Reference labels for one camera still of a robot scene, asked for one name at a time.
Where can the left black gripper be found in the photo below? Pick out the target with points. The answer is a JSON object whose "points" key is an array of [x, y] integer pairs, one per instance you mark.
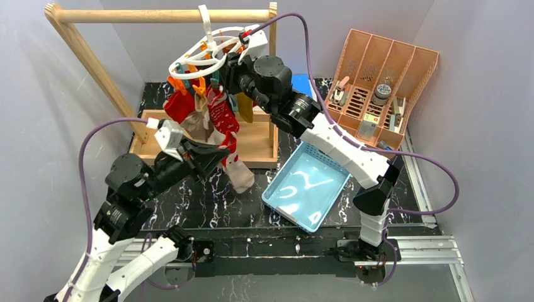
{"points": [[194, 151]]}

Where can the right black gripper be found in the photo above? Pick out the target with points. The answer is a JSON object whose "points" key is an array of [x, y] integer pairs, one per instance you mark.
{"points": [[233, 74]]}

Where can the brown striped sock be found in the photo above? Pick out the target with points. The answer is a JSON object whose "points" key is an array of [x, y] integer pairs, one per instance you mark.
{"points": [[198, 124]]}

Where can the white sock hanger with clips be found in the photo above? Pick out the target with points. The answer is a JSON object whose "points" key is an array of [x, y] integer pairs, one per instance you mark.
{"points": [[203, 57]]}

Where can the beige sock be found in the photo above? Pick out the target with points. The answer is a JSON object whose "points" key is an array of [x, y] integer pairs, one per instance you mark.
{"points": [[239, 174]]}

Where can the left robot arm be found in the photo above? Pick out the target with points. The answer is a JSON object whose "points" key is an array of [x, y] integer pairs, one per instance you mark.
{"points": [[131, 184]]}

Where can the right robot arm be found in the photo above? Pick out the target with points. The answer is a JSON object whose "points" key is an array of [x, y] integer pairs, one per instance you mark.
{"points": [[268, 82]]}

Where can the red santa hanging sock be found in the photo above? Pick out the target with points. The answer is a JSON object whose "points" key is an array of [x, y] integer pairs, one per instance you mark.
{"points": [[220, 112]]}

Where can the wooden clothes rack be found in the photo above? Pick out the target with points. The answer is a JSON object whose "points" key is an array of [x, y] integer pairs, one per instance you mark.
{"points": [[258, 145]]}

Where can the blue folder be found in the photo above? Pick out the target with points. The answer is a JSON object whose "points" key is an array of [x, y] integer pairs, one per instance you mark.
{"points": [[301, 84]]}

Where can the stapler in organizer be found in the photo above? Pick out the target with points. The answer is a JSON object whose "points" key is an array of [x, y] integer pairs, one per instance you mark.
{"points": [[340, 89]]}

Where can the light blue plastic basket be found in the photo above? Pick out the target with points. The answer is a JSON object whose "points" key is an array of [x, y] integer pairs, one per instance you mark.
{"points": [[306, 187]]}

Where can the pink desk file organizer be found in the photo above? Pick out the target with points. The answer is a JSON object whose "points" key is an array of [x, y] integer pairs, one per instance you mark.
{"points": [[370, 60]]}

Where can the white small box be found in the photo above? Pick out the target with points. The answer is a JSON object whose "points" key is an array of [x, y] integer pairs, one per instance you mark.
{"points": [[369, 127]]}

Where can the grey round tin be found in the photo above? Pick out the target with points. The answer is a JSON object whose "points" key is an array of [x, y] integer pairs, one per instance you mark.
{"points": [[381, 94]]}

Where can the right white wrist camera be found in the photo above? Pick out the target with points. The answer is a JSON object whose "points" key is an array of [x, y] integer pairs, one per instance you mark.
{"points": [[254, 44]]}

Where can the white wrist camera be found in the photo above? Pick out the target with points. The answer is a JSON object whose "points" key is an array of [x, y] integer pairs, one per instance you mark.
{"points": [[254, 44], [168, 135]]}

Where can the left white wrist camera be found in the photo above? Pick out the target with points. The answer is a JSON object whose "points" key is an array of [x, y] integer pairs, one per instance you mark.
{"points": [[168, 135]]}

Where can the metal base rail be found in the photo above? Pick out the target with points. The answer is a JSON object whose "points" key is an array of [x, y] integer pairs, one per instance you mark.
{"points": [[330, 252]]}

